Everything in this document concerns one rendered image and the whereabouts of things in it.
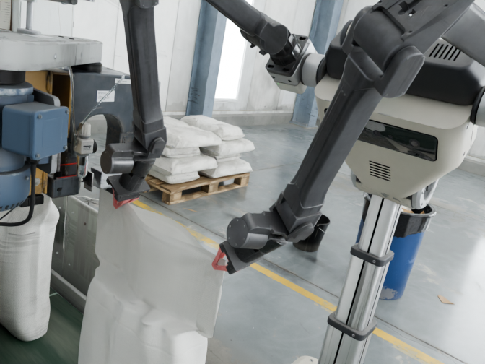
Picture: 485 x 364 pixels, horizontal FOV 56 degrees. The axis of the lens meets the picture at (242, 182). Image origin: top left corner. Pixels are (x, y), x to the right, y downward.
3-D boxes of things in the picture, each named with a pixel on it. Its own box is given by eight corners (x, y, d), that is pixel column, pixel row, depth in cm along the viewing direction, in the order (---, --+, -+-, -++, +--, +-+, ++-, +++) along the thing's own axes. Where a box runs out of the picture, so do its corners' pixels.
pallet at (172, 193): (247, 185, 496) (249, 173, 492) (168, 205, 401) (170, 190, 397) (193, 163, 540) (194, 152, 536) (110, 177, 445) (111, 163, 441)
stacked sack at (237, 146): (257, 154, 487) (260, 141, 483) (215, 159, 435) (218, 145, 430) (226, 143, 512) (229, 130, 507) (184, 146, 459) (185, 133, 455)
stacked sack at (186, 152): (202, 159, 427) (204, 145, 423) (165, 161, 397) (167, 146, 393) (161, 140, 469) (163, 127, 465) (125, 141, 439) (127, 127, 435)
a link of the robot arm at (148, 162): (161, 160, 113) (151, 144, 115) (136, 161, 108) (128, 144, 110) (149, 179, 116) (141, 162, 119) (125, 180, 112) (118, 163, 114)
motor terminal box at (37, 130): (68, 163, 93) (71, 107, 89) (35, 174, 83) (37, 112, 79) (33, 153, 94) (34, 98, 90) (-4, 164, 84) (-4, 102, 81)
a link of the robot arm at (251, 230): (318, 228, 85) (298, 193, 90) (278, 223, 77) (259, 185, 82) (277, 263, 91) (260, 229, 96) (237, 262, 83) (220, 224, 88)
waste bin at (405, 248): (418, 288, 332) (445, 206, 313) (393, 313, 292) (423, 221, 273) (359, 261, 359) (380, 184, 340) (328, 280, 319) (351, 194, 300)
